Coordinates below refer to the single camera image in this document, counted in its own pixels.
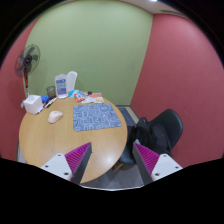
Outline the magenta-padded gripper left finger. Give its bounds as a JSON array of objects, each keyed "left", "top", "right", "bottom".
[{"left": 40, "top": 142, "right": 93, "bottom": 185}]

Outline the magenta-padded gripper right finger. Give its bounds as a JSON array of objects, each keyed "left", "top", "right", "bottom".
[{"left": 132, "top": 142, "right": 184, "bottom": 185}]

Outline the cream pink computer mouse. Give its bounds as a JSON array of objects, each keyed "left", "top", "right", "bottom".
[{"left": 47, "top": 110, "right": 64, "bottom": 125}]

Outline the blue-grey patterned mouse pad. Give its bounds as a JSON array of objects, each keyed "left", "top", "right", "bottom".
[{"left": 72, "top": 103, "right": 123, "bottom": 133}]

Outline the black backpack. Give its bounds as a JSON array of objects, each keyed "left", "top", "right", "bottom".
[{"left": 128, "top": 117, "right": 174, "bottom": 158}]

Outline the black plastic chair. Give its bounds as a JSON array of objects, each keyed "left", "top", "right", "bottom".
[{"left": 116, "top": 108, "right": 184, "bottom": 166}]

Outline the white marker with orange ends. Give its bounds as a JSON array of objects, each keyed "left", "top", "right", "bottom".
[{"left": 44, "top": 97, "right": 57, "bottom": 108}]

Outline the white tissue box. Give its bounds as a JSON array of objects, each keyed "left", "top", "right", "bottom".
[{"left": 22, "top": 94, "right": 44, "bottom": 115}]

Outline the white and red snack packet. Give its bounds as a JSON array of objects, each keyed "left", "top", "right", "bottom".
[{"left": 81, "top": 95, "right": 96, "bottom": 105}]

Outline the light blue snack packet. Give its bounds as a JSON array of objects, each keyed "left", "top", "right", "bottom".
[{"left": 67, "top": 89, "right": 81, "bottom": 99}]

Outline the white and blue sign stand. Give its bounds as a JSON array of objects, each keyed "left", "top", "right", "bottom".
[{"left": 54, "top": 73, "right": 69, "bottom": 100}]

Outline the white plastic chair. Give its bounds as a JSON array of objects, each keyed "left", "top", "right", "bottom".
[{"left": 65, "top": 70, "right": 78, "bottom": 94}]

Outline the black and red standing fan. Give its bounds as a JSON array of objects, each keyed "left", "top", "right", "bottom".
[{"left": 14, "top": 43, "right": 42, "bottom": 99}]

